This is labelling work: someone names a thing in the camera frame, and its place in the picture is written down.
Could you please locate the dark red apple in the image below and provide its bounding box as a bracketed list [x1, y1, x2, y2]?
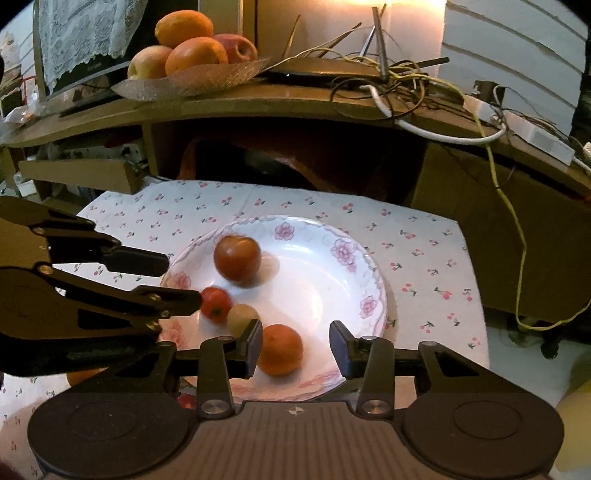
[213, 234, 263, 285]

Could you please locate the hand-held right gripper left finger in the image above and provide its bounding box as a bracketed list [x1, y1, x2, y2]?
[83, 318, 264, 416]

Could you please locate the yellow apple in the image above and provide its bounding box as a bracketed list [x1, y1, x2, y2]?
[127, 45, 174, 80]

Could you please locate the black monitor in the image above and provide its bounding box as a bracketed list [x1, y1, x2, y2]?
[31, 0, 200, 117]

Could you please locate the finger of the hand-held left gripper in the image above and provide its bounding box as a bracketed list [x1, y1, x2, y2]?
[31, 264, 203, 337]
[0, 196, 170, 278]

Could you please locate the wooden keyboard tray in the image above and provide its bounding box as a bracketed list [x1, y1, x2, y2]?
[17, 158, 142, 195]

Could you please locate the pale yellow object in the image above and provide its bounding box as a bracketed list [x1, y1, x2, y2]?
[553, 353, 591, 480]

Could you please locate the orange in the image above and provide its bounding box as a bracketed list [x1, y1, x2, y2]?
[154, 9, 215, 49]
[66, 368, 110, 387]
[164, 37, 230, 77]
[256, 324, 304, 377]

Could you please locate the black router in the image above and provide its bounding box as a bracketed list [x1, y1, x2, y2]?
[267, 4, 451, 85]

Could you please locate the yellow cable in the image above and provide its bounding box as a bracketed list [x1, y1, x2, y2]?
[272, 50, 591, 334]

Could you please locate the small red tomato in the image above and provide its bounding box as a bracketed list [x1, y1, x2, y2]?
[200, 286, 233, 324]

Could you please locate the wooden desk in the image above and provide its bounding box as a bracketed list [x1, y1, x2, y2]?
[0, 76, 591, 326]

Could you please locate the glass fruit bowl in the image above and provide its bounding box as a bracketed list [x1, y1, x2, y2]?
[111, 56, 273, 100]

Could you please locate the black power adapter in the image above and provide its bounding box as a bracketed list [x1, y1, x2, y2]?
[473, 80, 509, 108]

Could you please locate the small beige fruit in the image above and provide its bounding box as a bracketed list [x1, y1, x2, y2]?
[226, 304, 260, 338]

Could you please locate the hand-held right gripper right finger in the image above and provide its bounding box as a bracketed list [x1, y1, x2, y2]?
[329, 320, 506, 417]

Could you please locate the black cable tangle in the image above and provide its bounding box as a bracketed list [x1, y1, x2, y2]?
[329, 65, 466, 121]

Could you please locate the clear plastic bag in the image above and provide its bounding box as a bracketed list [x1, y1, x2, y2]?
[2, 105, 37, 128]

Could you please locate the white cable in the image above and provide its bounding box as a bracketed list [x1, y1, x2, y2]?
[359, 85, 507, 147]

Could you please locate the white floral plate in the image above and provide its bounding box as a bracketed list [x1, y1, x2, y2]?
[159, 215, 389, 403]

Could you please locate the white lace cloth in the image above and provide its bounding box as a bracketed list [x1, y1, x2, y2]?
[37, 0, 149, 90]

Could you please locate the white power strip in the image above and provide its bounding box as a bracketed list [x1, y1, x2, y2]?
[463, 94, 574, 165]

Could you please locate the cherry print tablecloth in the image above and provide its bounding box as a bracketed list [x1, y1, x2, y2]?
[0, 178, 491, 446]

